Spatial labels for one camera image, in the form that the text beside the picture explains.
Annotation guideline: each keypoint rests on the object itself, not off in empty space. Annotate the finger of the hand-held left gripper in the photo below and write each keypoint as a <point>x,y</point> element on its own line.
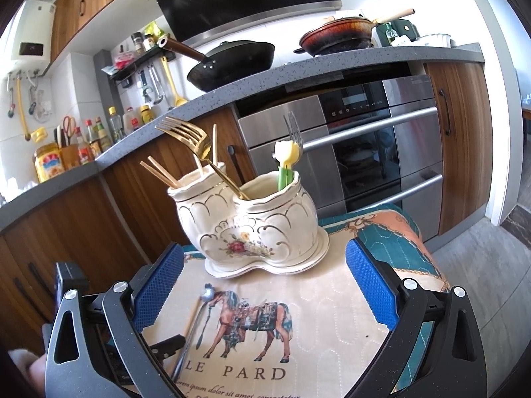
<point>168,346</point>

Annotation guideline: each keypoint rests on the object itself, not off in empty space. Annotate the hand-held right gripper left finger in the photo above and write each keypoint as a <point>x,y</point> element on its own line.
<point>159,286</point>

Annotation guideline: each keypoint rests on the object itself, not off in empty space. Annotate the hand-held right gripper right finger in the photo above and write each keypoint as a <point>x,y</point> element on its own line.
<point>371,286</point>

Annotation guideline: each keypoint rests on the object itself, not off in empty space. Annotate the silver spoon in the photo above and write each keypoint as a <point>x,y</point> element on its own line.
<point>207,294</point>

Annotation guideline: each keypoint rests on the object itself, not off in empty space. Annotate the white ceramic utensil holder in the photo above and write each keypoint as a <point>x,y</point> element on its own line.
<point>249,224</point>

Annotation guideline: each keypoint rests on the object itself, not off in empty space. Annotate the gold fork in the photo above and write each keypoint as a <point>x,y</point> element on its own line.
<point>174,126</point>
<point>201,149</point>

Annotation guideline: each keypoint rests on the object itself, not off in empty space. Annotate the gold table knife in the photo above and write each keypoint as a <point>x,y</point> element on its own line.
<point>215,145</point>

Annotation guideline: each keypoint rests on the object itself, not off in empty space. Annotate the white tulip utensil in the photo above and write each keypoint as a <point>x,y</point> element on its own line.
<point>281,149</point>

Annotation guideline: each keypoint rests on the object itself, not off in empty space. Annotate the yellow tulip fork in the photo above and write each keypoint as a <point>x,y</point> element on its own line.
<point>293,130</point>

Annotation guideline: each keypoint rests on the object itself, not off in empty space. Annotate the person's left hand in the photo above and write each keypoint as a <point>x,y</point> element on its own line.
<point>25,375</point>

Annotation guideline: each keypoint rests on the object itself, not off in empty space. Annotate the printed horse table mat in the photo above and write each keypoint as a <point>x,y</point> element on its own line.
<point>332,298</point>

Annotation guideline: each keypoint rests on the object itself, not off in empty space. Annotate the wooden cabinet door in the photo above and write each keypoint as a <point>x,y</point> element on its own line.
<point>62,236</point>
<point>464,153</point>
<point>166,215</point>

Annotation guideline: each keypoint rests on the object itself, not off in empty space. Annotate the yellow seasoning container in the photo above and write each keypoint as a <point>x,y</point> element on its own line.
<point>49,163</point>

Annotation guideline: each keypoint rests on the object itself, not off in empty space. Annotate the wooden knife block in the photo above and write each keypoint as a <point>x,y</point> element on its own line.
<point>69,156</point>

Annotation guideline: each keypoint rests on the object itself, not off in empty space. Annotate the red label sauce bottle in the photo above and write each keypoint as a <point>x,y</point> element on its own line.
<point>81,151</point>

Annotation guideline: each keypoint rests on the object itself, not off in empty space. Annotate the red cap sauce bottle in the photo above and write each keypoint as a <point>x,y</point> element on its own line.
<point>90,141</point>

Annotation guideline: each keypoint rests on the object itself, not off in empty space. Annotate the brown sauce bottle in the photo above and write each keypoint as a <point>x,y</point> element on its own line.
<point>101,134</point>

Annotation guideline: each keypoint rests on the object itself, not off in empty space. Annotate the red scissors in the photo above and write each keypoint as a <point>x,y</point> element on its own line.
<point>69,126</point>

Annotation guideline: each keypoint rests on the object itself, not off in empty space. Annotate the clear oil bottle yellow cap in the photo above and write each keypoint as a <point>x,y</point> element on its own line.
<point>115,127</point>

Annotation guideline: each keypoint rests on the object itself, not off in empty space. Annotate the clear jug red cap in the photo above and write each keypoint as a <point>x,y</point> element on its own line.
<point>132,119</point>

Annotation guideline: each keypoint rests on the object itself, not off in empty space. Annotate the stainless steel built-in oven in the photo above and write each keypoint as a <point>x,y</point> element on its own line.
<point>282,124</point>

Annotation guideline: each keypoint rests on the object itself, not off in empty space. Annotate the yellow spatula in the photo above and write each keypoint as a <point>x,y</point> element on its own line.
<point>179,99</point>

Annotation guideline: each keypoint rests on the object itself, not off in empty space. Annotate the steel ladle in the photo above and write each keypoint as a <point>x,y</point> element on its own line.
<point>157,91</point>

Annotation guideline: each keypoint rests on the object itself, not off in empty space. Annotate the hanging kitchen tool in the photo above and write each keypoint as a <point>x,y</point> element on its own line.
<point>146,91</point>

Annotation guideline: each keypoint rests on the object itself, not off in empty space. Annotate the red packet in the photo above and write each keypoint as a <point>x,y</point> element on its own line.
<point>122,60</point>

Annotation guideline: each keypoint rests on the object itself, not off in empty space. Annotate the wooden table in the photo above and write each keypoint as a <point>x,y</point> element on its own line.
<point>527,114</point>

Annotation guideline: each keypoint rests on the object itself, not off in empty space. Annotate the black wok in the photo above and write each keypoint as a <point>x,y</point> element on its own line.
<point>240,64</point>

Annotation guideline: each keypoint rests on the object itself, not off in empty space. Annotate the spice jar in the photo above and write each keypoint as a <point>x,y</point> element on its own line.
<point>138,42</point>
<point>148,44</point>

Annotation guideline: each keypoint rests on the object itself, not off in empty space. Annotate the brown frying pan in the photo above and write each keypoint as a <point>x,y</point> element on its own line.
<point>336,39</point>

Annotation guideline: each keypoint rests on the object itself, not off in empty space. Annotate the olive oil bottle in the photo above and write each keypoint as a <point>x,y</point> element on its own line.
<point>390,35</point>

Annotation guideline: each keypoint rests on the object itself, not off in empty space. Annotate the dark pot lid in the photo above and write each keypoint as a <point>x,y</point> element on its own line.
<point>236,46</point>

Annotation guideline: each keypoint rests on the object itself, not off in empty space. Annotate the white water heater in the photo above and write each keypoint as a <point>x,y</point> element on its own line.
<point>31,29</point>

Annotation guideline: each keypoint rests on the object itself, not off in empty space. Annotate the white tray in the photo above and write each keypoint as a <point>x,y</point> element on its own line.
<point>433,39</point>

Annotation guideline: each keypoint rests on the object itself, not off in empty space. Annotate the green kitchen appliance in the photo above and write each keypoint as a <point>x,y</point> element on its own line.
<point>404,31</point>

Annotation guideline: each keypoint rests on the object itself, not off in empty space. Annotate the green yellow bag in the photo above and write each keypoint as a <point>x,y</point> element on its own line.
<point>153,29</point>

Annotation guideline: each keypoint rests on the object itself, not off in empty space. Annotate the black range hood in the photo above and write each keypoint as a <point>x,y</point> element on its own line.
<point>249,0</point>

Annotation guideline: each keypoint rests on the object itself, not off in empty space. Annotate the white wall socket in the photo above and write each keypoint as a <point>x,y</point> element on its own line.
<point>43,107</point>

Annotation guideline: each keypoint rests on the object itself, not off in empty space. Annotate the black wall shelf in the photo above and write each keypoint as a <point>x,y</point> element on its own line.
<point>137,68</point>

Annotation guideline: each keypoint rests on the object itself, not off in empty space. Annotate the wooden wall cabinet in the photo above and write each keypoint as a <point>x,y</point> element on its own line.
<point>95,4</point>

